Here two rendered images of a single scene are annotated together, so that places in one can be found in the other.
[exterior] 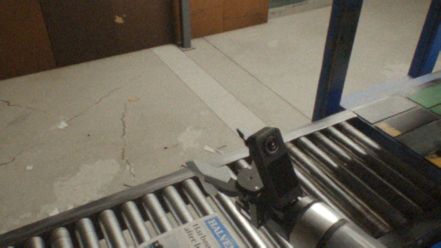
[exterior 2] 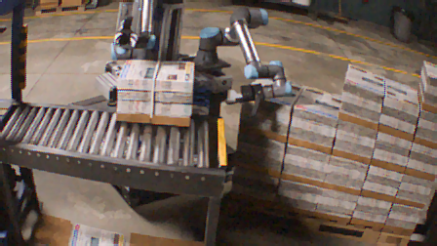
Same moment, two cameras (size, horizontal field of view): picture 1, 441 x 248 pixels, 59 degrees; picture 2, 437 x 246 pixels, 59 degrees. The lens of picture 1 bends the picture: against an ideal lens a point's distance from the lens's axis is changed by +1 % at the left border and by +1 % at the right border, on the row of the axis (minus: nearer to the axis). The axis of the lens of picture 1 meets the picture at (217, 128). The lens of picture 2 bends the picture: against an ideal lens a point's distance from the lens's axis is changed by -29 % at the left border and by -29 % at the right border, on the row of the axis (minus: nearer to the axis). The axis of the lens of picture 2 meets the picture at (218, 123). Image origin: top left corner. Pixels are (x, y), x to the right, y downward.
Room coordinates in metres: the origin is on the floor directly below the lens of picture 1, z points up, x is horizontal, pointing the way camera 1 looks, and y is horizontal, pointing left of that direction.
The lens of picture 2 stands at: (2.36, 1.40, 1.96)
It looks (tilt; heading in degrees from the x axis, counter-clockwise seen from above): 26 degrees down; 205
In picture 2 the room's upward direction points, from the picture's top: 6 degrees clockwise
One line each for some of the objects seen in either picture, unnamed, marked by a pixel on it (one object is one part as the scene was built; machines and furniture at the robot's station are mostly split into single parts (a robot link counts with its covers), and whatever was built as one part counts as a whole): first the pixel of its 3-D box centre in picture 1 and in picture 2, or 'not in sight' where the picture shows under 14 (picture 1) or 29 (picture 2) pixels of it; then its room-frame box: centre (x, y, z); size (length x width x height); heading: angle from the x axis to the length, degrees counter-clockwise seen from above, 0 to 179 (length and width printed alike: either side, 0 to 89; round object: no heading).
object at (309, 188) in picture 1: (313, 193); (50, 130); (0.85, -0.29, 0.77); 0.47 x 0.05 x 0.05; 29
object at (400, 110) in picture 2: not in sight; (399, 108); (-0.41, 1.35, 0.95); 0.38 x 0.29 x 0.23; 6
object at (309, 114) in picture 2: not in sight; (329, 167); (-0.36, 0.92, 0.42); 1.17 x 0.39 x 0.83; 97
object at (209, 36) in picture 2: not in sight; (210, 37); (-0.45, -0.04, 0.98); 0.13 x 0.12 x 0.14; 140
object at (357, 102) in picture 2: not in sight; (363, 96); (-0.38, 1.06, 0.95); 0.38 x 0.29 x 0.23; 7
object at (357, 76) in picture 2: not in sight; (366, 78); (-0.38, 1.06, 1.06); 0.37 x 0.29 x 0.01; 7
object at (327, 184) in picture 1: (329, 186); (41, 128); (0.88, -0.35, 0.77); 0.47 x 0.05 x 0.05; 29
